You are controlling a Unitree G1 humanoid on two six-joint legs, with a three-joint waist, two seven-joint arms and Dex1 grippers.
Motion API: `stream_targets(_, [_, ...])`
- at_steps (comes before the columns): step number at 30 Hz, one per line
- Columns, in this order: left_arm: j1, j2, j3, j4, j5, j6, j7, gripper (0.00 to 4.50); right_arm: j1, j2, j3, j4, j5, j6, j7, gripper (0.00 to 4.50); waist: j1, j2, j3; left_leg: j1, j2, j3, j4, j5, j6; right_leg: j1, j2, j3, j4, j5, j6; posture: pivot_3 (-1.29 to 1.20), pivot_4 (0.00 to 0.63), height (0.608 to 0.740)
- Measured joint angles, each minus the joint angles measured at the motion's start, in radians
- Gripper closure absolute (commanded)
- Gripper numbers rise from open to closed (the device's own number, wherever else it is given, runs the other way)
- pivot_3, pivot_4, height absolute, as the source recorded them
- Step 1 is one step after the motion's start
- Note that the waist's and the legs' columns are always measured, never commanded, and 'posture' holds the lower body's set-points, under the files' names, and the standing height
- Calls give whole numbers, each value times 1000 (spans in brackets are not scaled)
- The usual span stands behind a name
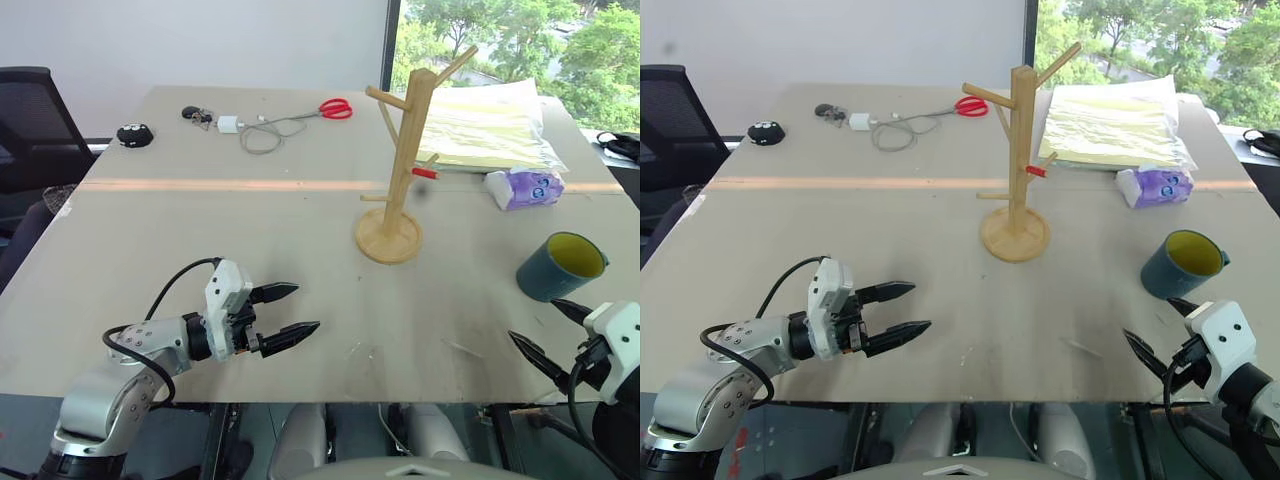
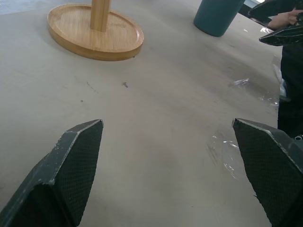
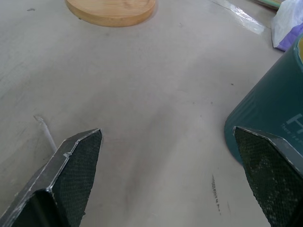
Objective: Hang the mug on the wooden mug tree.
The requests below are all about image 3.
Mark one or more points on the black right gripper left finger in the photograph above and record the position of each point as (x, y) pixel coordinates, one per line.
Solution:
(59, 184)

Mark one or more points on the round wooden board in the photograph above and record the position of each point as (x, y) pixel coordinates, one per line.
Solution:
(111, 10)

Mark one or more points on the white plastic bag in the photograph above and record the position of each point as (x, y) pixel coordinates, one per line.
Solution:
(285, 23)

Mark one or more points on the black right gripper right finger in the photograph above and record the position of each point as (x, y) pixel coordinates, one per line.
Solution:
(267, 170)

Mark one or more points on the wooden board with green edge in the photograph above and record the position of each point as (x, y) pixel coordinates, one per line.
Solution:
(267, 2)

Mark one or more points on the teal green mug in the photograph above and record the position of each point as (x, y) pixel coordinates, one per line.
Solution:
(272, 101)

